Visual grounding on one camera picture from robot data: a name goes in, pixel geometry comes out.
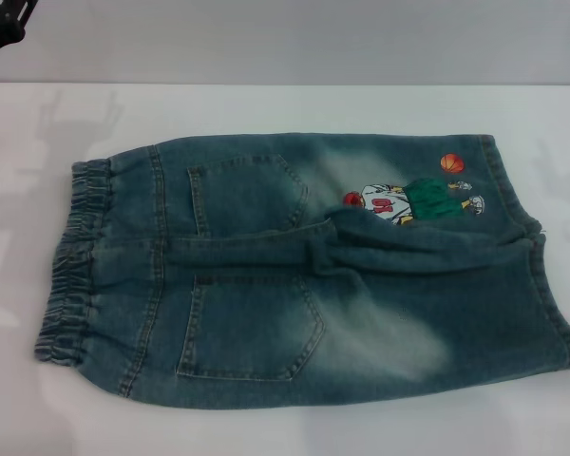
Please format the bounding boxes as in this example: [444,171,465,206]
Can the blue denim shorts with print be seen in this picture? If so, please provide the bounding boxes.
[31,134,570,409]

